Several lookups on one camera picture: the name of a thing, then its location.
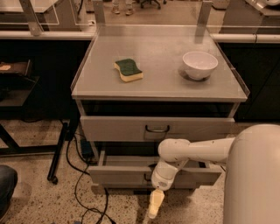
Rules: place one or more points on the grey drawer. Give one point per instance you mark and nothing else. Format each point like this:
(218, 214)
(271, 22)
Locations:
(148, 129)
(135, 172)

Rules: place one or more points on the black table leg stand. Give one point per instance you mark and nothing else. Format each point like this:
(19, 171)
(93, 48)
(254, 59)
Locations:
(13, 149)

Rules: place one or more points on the grey top drawer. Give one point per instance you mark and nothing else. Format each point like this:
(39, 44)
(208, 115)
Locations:
(148, 129)

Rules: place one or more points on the person's dark knee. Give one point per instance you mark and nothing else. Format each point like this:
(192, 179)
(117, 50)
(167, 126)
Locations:
(8, 182)

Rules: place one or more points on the white horizontal rail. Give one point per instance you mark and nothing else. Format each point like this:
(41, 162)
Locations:
(73, 35)

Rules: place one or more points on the green yellow sponge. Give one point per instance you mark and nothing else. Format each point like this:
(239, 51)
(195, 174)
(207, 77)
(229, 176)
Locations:
(128, 70)

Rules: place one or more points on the black office chair base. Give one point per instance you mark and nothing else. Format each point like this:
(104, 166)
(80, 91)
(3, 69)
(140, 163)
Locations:
(158, 3)

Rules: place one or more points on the white bowl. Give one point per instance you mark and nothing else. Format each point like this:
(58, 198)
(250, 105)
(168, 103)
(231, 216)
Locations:
(199, 65)

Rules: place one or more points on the dark side shelf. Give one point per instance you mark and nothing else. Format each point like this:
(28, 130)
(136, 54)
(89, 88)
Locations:
(16, 83)

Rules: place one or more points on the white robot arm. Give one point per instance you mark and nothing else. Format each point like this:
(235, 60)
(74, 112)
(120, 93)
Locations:
(252, 182)

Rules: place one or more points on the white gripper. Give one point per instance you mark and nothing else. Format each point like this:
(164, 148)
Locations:
(160, 181)

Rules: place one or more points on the grey drawer cabinet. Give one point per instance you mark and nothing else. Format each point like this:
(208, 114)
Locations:
(165, 89)

